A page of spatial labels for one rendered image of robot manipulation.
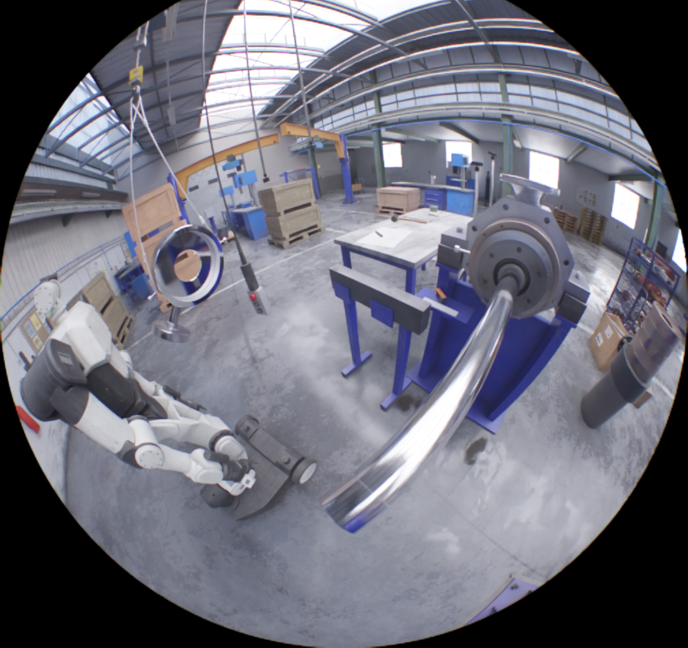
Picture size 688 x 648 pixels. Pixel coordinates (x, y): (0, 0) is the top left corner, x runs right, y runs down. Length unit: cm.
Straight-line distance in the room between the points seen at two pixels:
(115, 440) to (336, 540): 121
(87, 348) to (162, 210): 360
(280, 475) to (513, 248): 150
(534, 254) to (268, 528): 184
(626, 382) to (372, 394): 204
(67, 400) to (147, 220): 377
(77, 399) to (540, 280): 118
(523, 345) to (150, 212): 469
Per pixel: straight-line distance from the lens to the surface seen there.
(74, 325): 61
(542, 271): 75
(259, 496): 138
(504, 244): 74
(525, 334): 122
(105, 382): 65
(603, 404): 217
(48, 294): 67
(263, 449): 139
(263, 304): 87
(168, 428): 81
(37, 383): 53
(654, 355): 194
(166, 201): 407
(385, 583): 155
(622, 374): 200
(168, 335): 97
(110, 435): 56
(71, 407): 52
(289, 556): 156
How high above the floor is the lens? 140
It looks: 37 degrees down
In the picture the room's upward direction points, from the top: 9 degrees counter-clockwise
